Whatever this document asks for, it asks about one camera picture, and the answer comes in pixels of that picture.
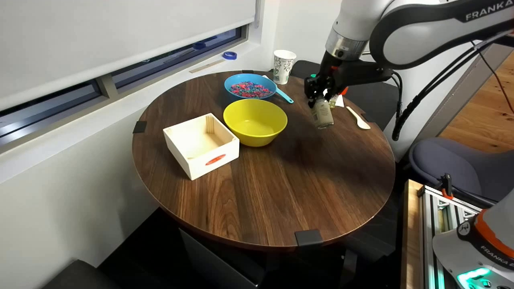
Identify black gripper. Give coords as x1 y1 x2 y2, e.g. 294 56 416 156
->
304 53 347 107

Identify salt bottle with red cap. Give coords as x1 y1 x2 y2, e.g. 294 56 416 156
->
314 90 344 127

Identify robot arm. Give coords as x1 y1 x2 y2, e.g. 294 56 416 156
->
306 0 514 107

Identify white paper cup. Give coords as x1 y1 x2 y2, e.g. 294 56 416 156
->
273 50 298 85

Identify white plastic spoon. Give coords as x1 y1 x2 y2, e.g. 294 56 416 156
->
347 106 371 130

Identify blue plastic spoon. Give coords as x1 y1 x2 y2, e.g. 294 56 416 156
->
275 85 294 104

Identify black chair behind table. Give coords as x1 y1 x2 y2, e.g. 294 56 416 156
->
293 61 400 128

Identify yellow bowl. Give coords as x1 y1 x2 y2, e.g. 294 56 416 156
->
224 98 288 148

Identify blue bowl with candies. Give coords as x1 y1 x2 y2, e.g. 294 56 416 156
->
224 72 277 99

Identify blue tape roll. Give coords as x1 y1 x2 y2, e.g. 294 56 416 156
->
222 51 238 59

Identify round wooden table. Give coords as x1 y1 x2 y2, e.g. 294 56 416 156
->
132 72 396 252

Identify white wooden box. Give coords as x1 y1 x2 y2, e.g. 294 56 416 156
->
163 112 240 180

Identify grey office chair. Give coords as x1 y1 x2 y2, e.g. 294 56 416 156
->
408 138 514 207

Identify white roller blind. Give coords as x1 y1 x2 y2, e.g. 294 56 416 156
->
0 0 257 109

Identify aluminium frame rail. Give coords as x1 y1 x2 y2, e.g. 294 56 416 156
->
400 180 479 289

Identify robot base with orange ring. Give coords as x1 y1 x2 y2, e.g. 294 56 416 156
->
432 191 514 289

